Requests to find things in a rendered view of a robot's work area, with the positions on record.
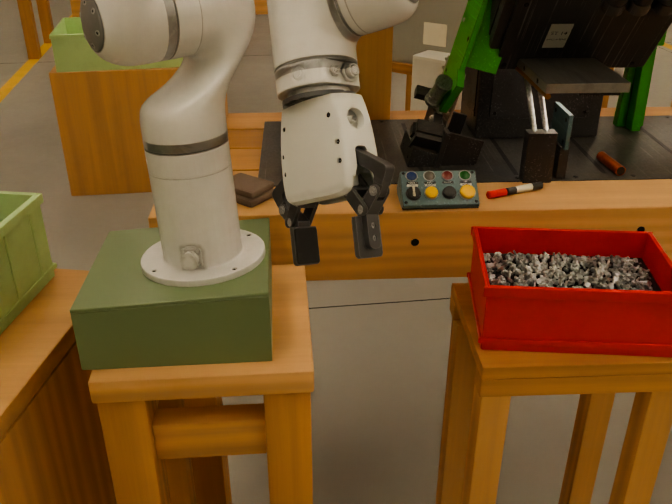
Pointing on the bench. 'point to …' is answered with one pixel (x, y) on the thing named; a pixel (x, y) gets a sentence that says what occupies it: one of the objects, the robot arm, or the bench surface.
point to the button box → (438, 191)
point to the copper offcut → (611, 163)
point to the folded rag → (252, 189)
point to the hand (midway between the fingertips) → (336, 252)
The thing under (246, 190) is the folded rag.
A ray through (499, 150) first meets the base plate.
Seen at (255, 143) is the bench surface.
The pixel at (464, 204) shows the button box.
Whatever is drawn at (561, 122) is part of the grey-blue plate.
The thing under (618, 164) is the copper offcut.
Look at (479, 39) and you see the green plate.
